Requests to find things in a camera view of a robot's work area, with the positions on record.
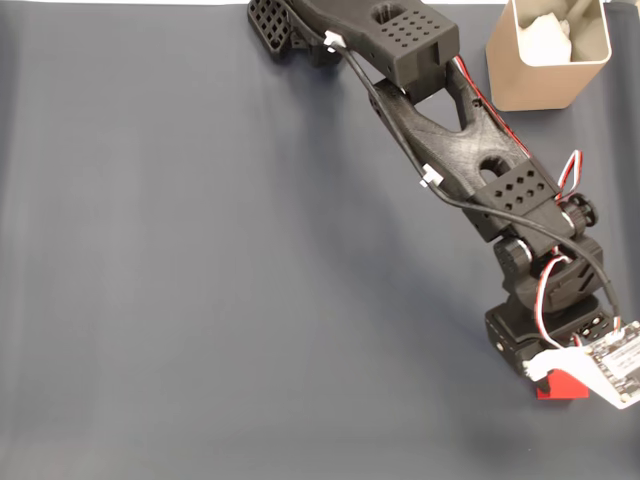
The red cube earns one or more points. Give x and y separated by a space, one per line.
565 387

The white crumpled tissue paper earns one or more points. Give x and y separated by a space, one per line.
545 40

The camera board on white mount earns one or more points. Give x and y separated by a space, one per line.
615 370

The beige rounded square box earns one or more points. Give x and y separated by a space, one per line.
530 85

